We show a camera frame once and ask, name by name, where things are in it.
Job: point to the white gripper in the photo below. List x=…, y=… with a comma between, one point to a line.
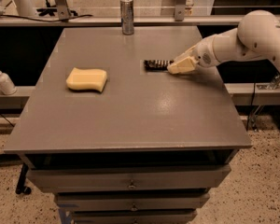
x=202, y=56

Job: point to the yellow sponge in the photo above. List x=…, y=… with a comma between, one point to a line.
x=87, y=79

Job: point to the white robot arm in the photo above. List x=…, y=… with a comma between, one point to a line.
x=257, y=37

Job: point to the silver drink can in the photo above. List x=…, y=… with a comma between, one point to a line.
x=126, y=13

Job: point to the grey drawer cabinet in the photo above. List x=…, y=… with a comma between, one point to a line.
x=140, y=119

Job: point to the top grey drawer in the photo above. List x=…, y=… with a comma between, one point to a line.
x=129, y=179

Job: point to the grey drawer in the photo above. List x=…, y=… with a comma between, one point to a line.
x=138, y=217
x=132, y=201
x=129, y=179

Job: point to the bottom grey drawer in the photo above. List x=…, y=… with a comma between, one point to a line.
x=138, y=217

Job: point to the white pump bottle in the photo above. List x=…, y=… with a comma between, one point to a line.
x=7, y=87

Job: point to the middle grey drawer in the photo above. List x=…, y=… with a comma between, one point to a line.
x=132, y=201

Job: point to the black caster leg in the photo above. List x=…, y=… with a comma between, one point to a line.
x=21, y=188

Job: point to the right grey metal post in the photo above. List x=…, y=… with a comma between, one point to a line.
x=180, y=6

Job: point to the grey metal post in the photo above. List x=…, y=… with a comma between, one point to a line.
x=180, y=6
x=63, y=10

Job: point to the left grey metal post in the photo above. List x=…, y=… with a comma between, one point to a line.
x=63, y=10

